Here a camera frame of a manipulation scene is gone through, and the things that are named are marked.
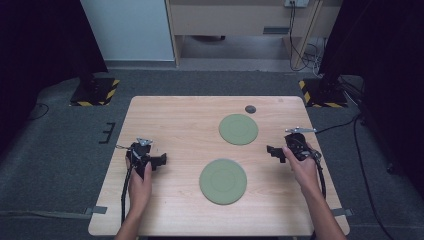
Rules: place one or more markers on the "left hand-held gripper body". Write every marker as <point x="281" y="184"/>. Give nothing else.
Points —
<point x="140" y="155"/>

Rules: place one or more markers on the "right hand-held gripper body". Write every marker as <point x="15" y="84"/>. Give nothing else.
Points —
<point x="296" y="143"/>

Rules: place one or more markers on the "small green plate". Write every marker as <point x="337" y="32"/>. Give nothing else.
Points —
<point x="238" y="129"/>

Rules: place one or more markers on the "large green plate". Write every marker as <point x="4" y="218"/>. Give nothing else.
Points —
<point x="223" y="181"/>

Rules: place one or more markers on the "person's right hand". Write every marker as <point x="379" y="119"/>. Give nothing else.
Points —
<point x="305" y="175"/>

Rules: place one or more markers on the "person's left hand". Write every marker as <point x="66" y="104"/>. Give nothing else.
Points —
<point x="140" y="191"/>

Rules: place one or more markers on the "dark grey round disc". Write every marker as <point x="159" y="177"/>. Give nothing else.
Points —
<point x="250" y="109"/>

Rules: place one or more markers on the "hazard-striped black stand base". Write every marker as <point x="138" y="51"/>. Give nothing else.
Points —
<point x="95" y="93"/>
<point x="321" y="95"/>

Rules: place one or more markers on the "grey tape strip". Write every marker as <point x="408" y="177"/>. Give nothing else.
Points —
<point x="343" y="212"/>
<point x="96" y="210"/>

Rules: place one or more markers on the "black curtain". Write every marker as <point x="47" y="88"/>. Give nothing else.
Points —
<point x="36" y="50"/>
<point x="386" y="66"/>

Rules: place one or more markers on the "light wooden desk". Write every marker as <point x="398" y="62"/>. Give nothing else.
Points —
<point x="233" y="20"/>

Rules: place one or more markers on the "grey power socket box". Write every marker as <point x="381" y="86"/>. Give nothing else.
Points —
<point x="296" y="3"/>

